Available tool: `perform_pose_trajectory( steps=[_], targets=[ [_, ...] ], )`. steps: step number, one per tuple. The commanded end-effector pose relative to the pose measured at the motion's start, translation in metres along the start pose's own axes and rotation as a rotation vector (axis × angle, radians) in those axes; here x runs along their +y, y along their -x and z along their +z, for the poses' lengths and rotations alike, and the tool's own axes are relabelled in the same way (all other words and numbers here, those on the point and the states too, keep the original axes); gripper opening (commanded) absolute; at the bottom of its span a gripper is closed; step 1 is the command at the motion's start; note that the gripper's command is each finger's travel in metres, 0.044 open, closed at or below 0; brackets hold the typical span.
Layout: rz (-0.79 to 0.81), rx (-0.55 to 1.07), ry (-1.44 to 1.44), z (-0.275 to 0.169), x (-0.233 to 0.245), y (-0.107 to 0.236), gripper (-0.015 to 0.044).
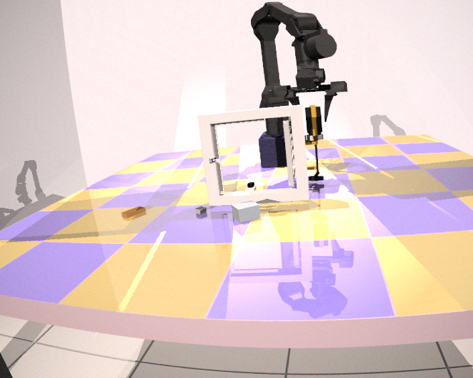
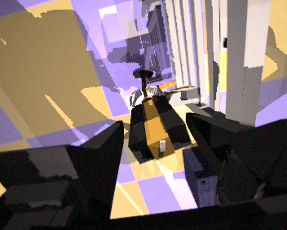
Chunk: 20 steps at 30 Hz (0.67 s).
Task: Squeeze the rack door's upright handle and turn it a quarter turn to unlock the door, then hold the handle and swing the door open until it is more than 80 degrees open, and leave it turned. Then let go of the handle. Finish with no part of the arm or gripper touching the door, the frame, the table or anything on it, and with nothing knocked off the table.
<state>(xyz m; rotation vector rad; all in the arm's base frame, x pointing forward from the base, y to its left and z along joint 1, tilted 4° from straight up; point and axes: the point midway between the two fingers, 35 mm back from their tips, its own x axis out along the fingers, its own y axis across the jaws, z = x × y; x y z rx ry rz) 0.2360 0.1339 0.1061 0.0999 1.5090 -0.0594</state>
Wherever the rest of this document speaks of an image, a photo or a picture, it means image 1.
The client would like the orange rectangular block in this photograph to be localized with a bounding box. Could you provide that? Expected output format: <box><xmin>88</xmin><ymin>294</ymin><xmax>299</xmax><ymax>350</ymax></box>
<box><xmin>121</xmin><ymin>206</ymin><xmax>146</xmax><ymax>217</ymax></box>

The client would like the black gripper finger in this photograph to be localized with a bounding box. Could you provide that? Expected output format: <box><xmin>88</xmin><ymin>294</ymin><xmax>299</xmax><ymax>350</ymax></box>
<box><xmin>284</xmin><ymin>96</ymin><xmax>300</xmax><ymax>106</ymax></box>
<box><xmin>324</xmin><ymin>94</ymin><xmax>337</xmax><ymax>122</ymax></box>

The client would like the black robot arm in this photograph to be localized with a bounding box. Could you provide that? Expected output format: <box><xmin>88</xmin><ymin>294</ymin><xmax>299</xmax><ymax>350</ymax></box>
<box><xmin>251</xmin><ymin>1</ymin><xmax>337</xmax><ymax>137</ymax></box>

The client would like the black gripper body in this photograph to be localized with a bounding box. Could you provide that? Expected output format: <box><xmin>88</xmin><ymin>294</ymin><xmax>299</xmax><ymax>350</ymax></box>
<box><xmin>272</xmin><ymin>60</ymin><xmax>348</xmax><ymax>98</ymax></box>

